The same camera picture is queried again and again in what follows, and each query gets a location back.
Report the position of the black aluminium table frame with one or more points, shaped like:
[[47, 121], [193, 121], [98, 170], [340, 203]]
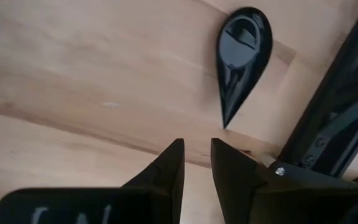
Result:
[[346, 93]]

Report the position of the black teardrop plate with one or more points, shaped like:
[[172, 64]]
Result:
[[242, 53]]

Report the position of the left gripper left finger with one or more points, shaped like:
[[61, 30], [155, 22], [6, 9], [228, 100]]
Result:
[[166, 186]]

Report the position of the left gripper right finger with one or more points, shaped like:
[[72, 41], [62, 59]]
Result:
[[235, 180]]

